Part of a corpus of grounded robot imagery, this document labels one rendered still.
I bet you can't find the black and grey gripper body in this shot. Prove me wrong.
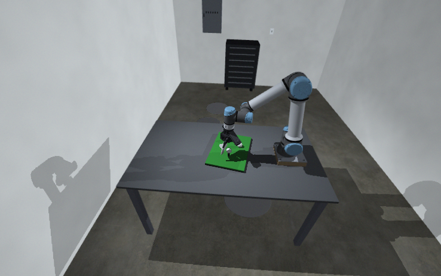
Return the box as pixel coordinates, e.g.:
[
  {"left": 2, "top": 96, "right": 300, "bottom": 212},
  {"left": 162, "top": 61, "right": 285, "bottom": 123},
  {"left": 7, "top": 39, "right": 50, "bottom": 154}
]
[{"left": 220, "top": 125, "right": 234, "bottom": 143}]

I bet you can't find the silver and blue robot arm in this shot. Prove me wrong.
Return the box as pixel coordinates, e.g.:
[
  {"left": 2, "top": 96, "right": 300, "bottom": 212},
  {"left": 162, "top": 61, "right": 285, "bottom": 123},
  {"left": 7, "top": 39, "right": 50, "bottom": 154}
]
[{"left": 224, "top": 72, "right": 313, "bottom": 158}]

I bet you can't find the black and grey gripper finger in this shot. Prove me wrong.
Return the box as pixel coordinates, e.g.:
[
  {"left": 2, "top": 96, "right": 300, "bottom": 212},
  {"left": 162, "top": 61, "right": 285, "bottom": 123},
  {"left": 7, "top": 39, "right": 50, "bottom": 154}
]
[{"left": 219, "top": 139, "right": 228, "bottom": 155}]

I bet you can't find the green mat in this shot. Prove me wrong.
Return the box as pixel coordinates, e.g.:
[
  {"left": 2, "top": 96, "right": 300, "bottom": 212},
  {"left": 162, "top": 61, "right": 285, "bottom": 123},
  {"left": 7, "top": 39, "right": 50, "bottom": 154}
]
[{"left": 205, "top": 132, "right": 251, "bottom": 173}]

